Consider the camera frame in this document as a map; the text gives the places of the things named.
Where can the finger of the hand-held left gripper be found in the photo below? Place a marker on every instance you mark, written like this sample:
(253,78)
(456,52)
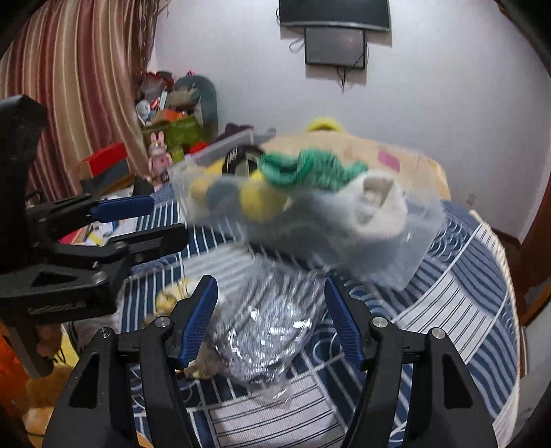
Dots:
(155,243)
(122,206)

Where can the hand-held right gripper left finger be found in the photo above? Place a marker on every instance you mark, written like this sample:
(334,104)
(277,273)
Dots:
(200,319)

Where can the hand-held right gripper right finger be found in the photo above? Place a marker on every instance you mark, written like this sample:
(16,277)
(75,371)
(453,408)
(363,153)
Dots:
(344,324)

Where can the clear plastic bag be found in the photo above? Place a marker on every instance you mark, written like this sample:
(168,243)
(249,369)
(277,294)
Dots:
(267,327)

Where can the red box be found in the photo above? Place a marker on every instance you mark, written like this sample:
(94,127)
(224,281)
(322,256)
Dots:
(105,157)

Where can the pink bunny doll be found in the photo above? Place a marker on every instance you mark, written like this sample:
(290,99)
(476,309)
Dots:
(158,157)

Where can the green box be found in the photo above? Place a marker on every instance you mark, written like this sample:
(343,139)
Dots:
(181,129)

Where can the blue striped bed sheet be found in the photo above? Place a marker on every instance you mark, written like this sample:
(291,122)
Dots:
(456,310)

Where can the black round item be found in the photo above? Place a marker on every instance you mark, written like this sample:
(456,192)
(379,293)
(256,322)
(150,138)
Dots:
(239,160)

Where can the white plush toy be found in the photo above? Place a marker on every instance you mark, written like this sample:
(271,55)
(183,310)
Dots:
(379,206)

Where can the striped red curtain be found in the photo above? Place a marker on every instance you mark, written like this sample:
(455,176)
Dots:
(73,86)

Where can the green knitted plush toy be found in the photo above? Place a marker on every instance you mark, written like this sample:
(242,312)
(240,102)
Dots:
(314,168)

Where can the cardboard box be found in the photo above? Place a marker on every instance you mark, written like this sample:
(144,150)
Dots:
(413,168)

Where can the black wall-mounted screen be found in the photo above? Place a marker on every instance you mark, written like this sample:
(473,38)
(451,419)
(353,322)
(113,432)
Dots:
(335,46)

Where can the wall television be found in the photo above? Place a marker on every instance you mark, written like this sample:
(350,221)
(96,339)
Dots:
(333,10)

